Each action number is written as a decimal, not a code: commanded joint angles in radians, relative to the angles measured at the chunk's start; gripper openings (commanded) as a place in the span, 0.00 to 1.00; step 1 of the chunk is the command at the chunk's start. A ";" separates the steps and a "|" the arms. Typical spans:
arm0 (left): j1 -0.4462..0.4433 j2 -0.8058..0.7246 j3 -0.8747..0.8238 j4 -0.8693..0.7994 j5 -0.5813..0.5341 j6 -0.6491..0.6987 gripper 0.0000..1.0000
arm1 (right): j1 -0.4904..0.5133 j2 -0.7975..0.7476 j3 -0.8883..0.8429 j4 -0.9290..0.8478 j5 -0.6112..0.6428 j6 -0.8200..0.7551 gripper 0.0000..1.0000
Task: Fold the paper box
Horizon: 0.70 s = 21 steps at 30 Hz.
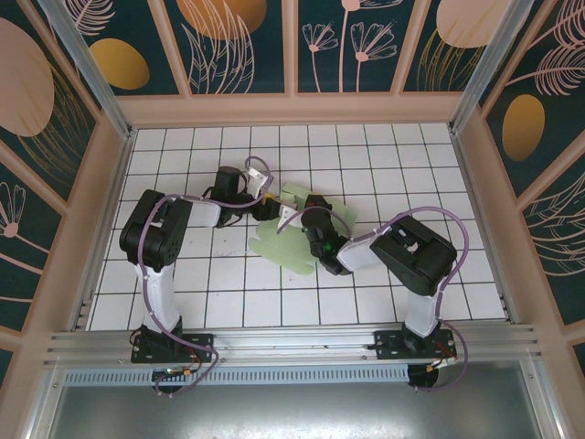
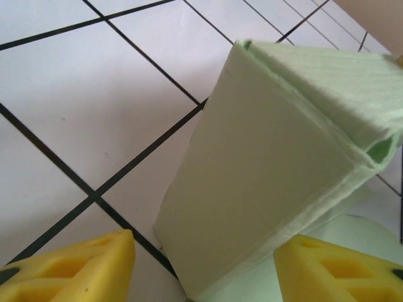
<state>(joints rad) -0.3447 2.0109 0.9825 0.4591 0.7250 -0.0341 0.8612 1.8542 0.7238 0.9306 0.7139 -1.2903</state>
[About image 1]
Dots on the light green cloth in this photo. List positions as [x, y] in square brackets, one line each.
[283, 251]

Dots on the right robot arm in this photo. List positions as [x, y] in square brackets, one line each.
[422, 311]

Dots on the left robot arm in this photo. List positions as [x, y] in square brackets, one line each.
[160, 292]

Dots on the right arm base wiring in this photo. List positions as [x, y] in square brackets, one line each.
[439, 361]

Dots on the left arm base wiring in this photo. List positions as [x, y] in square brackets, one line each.
[176, 374]

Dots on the grey metal sheet panel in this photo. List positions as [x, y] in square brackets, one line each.
[292, 411]

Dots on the aluminium mounting rail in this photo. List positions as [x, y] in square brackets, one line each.
[292, 343]

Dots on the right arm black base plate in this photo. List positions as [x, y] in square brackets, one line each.
[386, 347]

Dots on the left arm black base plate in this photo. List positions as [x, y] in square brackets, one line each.
[201, 347]

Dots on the aluminium frame post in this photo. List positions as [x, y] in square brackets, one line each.
[87, 68]
[489, 59]

